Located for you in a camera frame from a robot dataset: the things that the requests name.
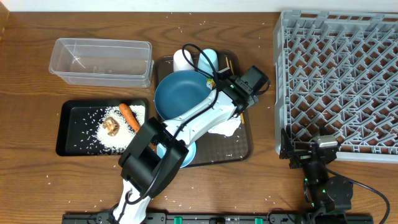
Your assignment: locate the grey dishwasher rack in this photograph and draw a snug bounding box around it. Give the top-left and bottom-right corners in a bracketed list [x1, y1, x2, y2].
[273, 10, 397, 164]

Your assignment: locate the orange carrot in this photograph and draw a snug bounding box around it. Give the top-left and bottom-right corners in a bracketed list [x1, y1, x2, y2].
[119, 103, 141, 133]

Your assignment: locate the light blue bowl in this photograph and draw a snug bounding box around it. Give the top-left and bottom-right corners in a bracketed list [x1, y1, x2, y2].
[157, 142, 197, 168]

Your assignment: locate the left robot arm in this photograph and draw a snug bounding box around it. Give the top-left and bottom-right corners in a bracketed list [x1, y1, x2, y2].
[109, 66, 269, 223]

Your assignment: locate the brown food scrap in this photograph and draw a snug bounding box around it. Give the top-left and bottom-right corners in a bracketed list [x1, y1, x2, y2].
[102, 117, 120, 136]

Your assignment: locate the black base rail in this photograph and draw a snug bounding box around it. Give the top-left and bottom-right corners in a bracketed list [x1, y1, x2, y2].
[61, 212, 374, 224]

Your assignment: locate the black waste tray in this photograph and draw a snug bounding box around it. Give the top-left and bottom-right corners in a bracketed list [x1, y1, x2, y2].
[55, 98, 148, 156]

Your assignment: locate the white tissue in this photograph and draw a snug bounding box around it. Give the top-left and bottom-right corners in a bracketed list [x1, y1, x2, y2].
[208, 116, 241, 137]

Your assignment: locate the dark blue plate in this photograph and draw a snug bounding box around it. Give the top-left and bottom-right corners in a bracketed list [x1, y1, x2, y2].
[154, 70, 211, 120]

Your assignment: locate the white plastic cup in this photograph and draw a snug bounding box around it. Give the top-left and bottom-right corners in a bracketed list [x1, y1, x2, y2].
[173, 49, 194, 72]

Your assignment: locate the dark brown serving tray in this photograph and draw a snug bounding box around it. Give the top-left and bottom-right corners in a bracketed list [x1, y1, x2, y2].
[154, 50, 253, 168]

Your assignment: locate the white rice pile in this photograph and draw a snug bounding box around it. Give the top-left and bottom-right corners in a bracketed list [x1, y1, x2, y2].
[77, 105, 146, 156]

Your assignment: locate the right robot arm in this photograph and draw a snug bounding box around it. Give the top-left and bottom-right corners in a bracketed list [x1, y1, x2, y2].
[279, 129, 353, 223]

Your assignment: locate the clear plastic bin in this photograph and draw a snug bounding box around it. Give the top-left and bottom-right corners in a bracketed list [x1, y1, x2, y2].
[49, 38, 154, 88]

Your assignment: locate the green yellow snack wrapper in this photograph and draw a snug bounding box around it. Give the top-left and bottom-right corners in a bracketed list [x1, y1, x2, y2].
[206, 78, 215, 90]

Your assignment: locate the light blue plastic cup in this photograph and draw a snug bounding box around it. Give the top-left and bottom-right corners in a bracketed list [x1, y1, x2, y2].
[197, 49, 219, 77]

